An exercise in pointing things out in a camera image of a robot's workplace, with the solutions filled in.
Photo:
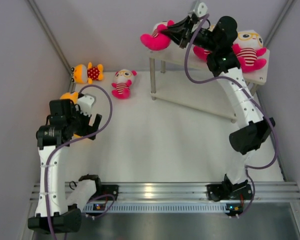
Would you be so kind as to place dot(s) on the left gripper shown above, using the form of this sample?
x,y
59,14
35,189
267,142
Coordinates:
x,y
87,129

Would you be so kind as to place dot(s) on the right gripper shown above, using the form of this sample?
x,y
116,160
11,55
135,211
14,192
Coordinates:
x,y
177,36

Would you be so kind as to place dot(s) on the pink panda plush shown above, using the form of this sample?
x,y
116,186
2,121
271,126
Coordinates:
x,y
123,80
249,49
156,41
202,52

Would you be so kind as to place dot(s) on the orange plush polka dress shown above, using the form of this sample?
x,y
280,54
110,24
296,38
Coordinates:
x,y
77,136

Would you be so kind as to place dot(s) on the orange plush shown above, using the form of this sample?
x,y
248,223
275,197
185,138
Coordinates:
x,y
74,100
82,74

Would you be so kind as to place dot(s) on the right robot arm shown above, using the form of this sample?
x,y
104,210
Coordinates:
x,y
222,62

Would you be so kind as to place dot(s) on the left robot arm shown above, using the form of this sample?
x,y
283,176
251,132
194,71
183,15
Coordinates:
x,y
56,212

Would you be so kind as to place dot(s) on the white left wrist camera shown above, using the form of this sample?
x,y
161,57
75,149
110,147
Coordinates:
x,y
86,103

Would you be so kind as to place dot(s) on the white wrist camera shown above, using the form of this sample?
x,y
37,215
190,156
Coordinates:
x,y
198,9
86,103

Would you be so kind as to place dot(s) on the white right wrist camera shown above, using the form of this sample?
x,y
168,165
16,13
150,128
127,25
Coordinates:
x,y
198,9

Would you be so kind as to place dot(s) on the aluminium left frame rail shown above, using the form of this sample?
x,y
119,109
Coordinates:
x,y
71,86

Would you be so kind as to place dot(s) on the white slotted cable duct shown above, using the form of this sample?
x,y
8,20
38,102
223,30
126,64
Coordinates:
x,y
177,207

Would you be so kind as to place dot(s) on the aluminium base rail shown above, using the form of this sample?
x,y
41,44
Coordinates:
x,y
195,192

